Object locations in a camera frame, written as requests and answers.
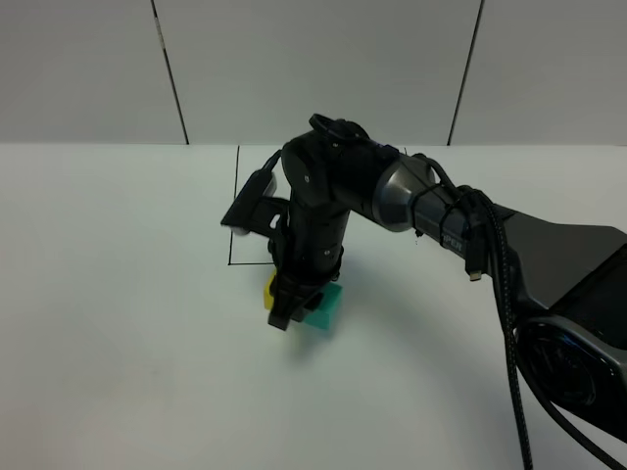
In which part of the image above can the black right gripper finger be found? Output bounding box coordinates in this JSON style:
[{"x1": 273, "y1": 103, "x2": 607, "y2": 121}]
[{"x1": 267, "y1": 273, "x2": 325, "y2": 331}]

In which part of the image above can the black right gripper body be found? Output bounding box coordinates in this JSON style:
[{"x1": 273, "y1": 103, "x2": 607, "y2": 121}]
[{"x1": 266, "y1": 205, "x2": 349, "y2": 294}]

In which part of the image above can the yellow block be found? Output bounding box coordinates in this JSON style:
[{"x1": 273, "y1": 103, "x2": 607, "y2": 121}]
[{"x1": 263, "y1": 271, "x2": 276, "y2": 311}]

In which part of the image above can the teal block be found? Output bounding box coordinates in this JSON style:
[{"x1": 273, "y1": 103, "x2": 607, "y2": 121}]
[{"x1": 303, "y1": 282, "x2": 343, "y2": 331}]

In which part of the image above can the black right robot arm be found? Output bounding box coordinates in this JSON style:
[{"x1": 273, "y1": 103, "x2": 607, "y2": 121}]
[{"x1": 268, "y1": 114, "x2": 626, "y2": 439}]

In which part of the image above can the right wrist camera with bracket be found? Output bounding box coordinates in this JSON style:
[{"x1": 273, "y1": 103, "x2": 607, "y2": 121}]
[{"x1": 220, "y1": 169, "x2": 289, "y2": 239}]

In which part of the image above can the black right braided cable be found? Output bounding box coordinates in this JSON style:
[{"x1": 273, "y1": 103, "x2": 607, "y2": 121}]
[{"x1": 259, "y1": 114, "x2": 627, "y2": 470}]

